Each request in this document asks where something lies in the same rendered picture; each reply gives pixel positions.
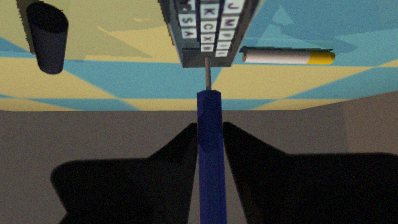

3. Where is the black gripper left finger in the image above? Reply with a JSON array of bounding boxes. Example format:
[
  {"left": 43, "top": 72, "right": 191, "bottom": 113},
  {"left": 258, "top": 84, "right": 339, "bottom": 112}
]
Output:
[{"left": 50, "top": 123, "right": 198, "bottom": 224}]

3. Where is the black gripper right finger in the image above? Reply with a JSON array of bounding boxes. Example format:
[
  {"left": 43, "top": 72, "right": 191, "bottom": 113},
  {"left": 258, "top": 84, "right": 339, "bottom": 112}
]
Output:
[{"left": 223, "top": 122, "right": 398, "bottom": 224}]

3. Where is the blue stylus with grey tip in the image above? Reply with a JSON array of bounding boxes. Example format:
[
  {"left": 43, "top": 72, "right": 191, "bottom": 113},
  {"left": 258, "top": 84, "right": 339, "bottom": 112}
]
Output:
[{"left": 197, "top": 56, "right": 227, "bottom": 224}]

